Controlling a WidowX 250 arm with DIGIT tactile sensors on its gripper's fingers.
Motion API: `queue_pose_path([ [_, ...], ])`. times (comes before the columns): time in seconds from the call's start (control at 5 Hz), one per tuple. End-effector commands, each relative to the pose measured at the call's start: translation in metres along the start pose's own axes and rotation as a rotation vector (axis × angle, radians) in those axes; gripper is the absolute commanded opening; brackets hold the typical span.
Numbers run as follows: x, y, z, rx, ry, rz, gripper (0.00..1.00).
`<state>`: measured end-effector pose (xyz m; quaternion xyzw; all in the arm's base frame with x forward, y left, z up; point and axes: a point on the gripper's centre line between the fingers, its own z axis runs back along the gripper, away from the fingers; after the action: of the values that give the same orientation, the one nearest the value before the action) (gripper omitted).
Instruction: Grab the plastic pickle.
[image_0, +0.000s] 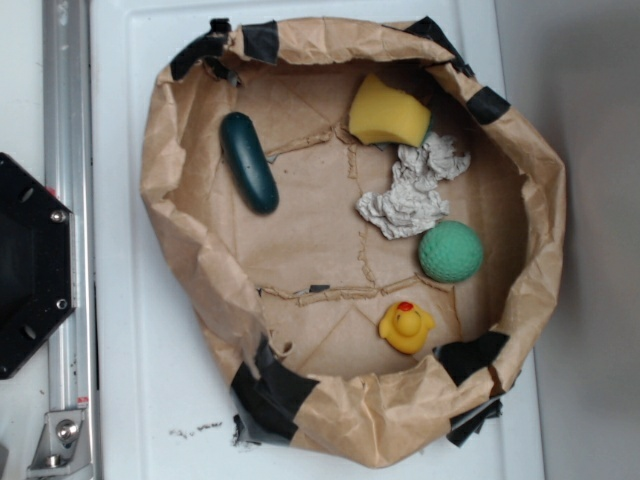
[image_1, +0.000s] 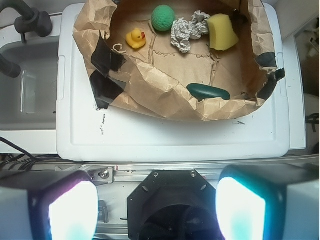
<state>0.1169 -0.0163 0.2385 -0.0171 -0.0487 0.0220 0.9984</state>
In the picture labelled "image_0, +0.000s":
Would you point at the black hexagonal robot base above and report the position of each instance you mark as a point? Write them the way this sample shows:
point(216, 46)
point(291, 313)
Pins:
point(36, 268)

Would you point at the brown paper bag bin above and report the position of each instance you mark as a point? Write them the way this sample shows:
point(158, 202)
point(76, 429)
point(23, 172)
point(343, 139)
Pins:
point(290, 302)

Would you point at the green textured ball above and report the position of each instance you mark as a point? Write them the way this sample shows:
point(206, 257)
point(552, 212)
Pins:
point(450, 252)

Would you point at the yellow rubber duck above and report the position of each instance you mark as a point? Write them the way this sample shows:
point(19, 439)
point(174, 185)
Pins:
point(406, 327)

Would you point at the aluminium extrusion rail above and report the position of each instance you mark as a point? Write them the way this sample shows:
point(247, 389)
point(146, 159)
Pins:
point(72, 348)

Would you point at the metal corner bracket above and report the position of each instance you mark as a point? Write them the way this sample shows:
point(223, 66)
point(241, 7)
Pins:
point(63, 450)

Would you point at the dark green plastic pickle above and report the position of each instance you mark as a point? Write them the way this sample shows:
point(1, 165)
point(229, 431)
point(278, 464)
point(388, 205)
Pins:
point(248, 163)

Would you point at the yellow sponge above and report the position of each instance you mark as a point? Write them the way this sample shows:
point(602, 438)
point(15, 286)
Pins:
point(381, 114)

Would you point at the crumpled white paper towel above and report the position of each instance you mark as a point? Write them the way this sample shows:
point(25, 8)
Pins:
point(412, 205)

